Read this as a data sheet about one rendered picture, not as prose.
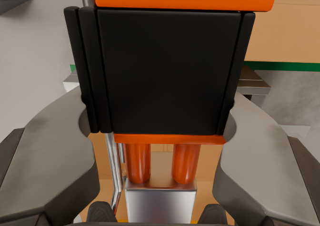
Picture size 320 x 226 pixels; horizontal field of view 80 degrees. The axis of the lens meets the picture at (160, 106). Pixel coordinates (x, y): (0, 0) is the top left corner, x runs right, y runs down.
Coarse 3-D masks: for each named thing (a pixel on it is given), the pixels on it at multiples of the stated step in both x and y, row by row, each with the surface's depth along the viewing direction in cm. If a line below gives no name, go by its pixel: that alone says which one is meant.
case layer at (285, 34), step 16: (288, 0) 57; (304, 0) 57; (256, 16) 59; (272, 16) 59; (288, 16) 59; (304, 16) 59; (256, 32) 62; (272, 32) 62; (288, 32) 62; (304, 32) 62; (256, 48) 64; (272, 48) 64; (288, 48) 64; (304, 48) 64
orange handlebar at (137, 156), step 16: (128, 144) 14; (144, 144) 14; (176, 144) 15; (128, 160) 15; (144, 160) 15; (176, 160) 15; (192, 160) 15; (128, 176) 16; (144, 176) 16; (176, 176) 16; (192, 176) 16
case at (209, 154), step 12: (96, 144) 46; (156, 144) 46; (168, 144) 47; (96, 156) 42; (108, 156) 43; (204, 156) 44; (216, 156) 44; (108, 168) 40; (204, 168) 41; (108, 180) 38; (204, 180) 38; (108, 192) 40; (204, 192) 40; (120, 204) 42; (204, 204) 42; (84, 216) 45; (120, 216) 45; (192, 216) 45; (228, 216) 45
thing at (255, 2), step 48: (96, 0) 8; (144, 0) 8; (192, 0) 8; (240, 0) 8; (144, 48) 9; (192, 48) 9; (240, 48) 9; (144, 96) 10; (192, 96) 10; (192, 144) 12
